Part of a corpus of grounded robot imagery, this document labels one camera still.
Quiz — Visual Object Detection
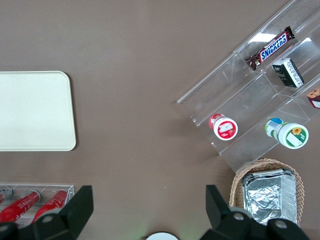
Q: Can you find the red lid yogurt bottle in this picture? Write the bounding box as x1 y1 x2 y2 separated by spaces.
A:
208 113 239 141

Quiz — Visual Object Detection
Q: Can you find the clear acrylic bottle rack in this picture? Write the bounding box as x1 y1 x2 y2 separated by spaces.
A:
0 184 75 227

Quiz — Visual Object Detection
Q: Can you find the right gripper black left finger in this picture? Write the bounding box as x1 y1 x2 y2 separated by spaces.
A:
0 185 94 240

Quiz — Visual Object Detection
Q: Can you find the small black drink carton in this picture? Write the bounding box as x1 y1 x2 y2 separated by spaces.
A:
271 57 305 88

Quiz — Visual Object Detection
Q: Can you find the light wicker basket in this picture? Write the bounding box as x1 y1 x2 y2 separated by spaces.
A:
229 157 305 228

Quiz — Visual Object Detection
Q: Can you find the cream plastic tray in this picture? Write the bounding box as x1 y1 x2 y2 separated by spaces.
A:
0 70 77 152

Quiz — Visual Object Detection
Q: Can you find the red aluminium bottle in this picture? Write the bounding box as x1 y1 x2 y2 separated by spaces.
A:
0 189 42 223
33 189 69 222

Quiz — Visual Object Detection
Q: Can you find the chocolate chip cookie box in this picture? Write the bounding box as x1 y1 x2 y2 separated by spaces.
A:
306 85 320 110

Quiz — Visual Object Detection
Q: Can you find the aluminium foil container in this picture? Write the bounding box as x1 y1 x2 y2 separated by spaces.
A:
241 168 300 227

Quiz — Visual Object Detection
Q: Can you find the Snickers chocolate bar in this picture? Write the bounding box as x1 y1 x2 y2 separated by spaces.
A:
244 25 296 71

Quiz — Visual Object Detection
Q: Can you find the green lid yogurt bottle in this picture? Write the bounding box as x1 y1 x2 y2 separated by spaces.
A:
264 117 310 150

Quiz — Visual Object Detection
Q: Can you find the clear acrylic stepped display shelf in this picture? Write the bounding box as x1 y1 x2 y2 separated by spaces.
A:
176 0 320 174

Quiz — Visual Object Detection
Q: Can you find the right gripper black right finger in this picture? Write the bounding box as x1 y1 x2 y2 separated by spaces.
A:
201 185 312 240

